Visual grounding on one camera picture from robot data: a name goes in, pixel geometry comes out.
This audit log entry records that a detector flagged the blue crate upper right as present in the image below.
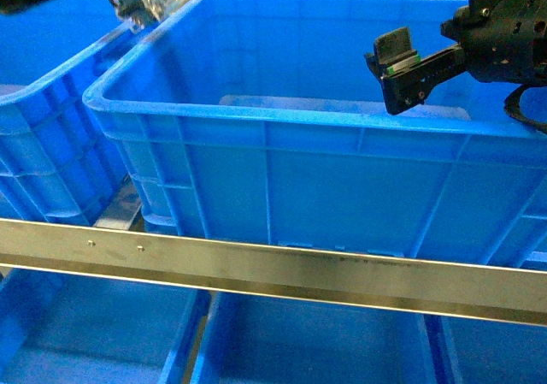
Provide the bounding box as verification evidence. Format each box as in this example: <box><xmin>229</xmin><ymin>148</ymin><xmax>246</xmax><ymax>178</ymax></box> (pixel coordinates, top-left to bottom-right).
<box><xmin>83</xmin><ymin>0</ymin><xmax>546</xmax><ymax>269</ymax></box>

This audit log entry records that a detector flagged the black camera cable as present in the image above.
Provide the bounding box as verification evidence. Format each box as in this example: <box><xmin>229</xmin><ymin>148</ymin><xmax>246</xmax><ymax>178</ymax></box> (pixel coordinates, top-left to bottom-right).
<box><xmin>503</xmin><ymin>83</ymin><xmax>547</xmax><ymax>135</ymax></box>

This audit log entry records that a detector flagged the blue crate lower right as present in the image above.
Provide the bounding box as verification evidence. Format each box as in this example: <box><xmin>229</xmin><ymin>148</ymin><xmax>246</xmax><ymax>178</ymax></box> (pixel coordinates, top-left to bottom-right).
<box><xmin>438</xmin><ymin>317</ymin><xmax>546</xmax><ymax>383</ymax></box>

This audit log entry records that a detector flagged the blue crate lower middle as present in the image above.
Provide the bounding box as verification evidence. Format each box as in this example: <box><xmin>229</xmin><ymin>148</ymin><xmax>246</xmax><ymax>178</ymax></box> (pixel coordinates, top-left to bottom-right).
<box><xmin>191</xmin><ymin>293</ymin><xmax>447</xmax><ymax>383</ymax></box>

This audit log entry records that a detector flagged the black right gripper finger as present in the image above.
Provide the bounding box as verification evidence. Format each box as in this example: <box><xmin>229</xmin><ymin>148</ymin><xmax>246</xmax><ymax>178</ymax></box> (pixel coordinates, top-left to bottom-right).
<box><xmin>365</xmin><ymin>27</ymin><xmax>419</xmax><ymax>79</ymax></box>

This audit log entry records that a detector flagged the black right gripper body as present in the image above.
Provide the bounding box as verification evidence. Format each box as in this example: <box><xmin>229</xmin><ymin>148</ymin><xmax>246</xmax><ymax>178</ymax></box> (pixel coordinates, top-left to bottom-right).
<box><xmin>381</xmin><ymin>0</ymin><xmax>546</xmax><ymax>115</ymax></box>

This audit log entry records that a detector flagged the blue crate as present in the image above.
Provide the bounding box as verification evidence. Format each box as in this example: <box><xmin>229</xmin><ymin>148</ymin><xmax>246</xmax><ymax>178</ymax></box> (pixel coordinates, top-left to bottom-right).
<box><xmin>83</xmin><ymin>0</ymin><xmax>546</xmax><ymax>269</ymax></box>
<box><xmin>1</xmin><ymin>269</ymin><xmax>210</xmax><ymax>383</ymax></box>
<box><xmin>438</xmin><ymin>317</ymin><xmax>546</xmax><ymax>383</ymax></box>
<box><xmin>1</xmin><ymin>0</ymin><xmax>135</xmax><ymax>226</ymax></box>
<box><xmin>191</xmin><ymin>293</ymin><xmax>447</xmax><ymax>383</ymax></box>

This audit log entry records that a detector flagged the blue crate upper left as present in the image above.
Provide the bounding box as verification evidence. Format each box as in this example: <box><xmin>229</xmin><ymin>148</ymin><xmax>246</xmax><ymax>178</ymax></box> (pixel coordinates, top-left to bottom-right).
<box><xmin>1</xmin><ymin>0</ymin><xmax>135</xmax><ymax>226</ymax></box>

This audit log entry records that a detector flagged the blue crate lower left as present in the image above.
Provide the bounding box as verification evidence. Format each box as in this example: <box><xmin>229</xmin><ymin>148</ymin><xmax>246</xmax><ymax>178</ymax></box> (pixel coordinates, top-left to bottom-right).
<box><xmin>1</xmin><ymin>269</ymin><xmax>210</xmax><ymax>383</ymax></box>

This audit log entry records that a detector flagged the steel shelf rack frame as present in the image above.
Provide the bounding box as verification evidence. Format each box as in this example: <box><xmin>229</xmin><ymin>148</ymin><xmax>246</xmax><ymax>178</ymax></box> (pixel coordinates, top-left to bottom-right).
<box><xmin>0</xmin><ymin>176</ymin><xmax>547</xmax><ymax>328</ymax></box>

